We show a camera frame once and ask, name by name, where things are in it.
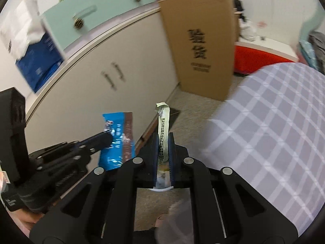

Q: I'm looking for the tall brown cardboard box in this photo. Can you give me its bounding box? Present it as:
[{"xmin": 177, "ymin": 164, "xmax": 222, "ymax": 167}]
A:
[{"xmin": 159, "ymin": 0, "xmax": 235, "ymax": 101}]

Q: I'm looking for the grey blanket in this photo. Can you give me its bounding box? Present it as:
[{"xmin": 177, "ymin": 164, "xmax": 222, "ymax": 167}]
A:
[{"xmin": 308, "ymin": 31, "xmax": 325, "ymax": 74}]

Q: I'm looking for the person's left hand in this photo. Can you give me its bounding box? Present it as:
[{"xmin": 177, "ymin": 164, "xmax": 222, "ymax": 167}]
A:
[{"xmin": 0, "ymin": 165, "xmax": 45, "ymax": 237}]

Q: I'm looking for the blue paper bag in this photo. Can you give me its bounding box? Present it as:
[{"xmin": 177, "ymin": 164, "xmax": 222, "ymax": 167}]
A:
[{"xmin": 15, "ymin": 33, "xmax": 63, "ymax": 93}]

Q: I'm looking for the cream low cabinet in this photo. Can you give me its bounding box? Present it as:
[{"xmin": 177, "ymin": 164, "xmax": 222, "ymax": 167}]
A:
[{"xmin": 25, "ymin": 8, "xmax": 178, "ymax": 152}]

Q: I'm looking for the mint drawer shelf unit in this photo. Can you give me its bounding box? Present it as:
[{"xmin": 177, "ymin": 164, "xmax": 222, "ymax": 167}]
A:
[{"xmin": 42, "ymin": 0, "xmax": 155, "ymax": 50}]

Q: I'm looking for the green white wrapper strip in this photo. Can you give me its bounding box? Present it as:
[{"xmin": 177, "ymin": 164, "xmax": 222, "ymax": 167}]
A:
[{"xmin": 152, "ymin": 102, "xmax": 172, "ymax": 192}]

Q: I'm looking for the mint bunk bed frame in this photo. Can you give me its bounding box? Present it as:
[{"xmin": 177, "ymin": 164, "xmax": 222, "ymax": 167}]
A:
[{"xmin": 298, "ymin": 2, "xmax": 324, "ymax": 41}]

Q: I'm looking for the white plastic bag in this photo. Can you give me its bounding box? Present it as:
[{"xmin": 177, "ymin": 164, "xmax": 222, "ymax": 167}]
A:
[{"xmin": 239, "ymin": 18, "xmax": 257, "ymax": 41}]

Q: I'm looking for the blue snack wrapper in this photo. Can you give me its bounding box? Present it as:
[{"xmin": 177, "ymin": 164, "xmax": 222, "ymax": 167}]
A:
[{"xmin": 98, "ymin": 112, "xmax": 135, "ymax": 171}]

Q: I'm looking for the grey checked tablecloth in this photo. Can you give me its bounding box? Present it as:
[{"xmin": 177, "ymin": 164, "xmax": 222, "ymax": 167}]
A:
[{"xmin": 188, "ymin": 63, "xmax": 324, "ymax": 234}]

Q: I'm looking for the red storage box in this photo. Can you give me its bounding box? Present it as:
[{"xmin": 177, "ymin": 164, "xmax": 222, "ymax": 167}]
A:
[{"xmin": 234, "ymin": 37, "xmax": 299, "ymax": 75}]

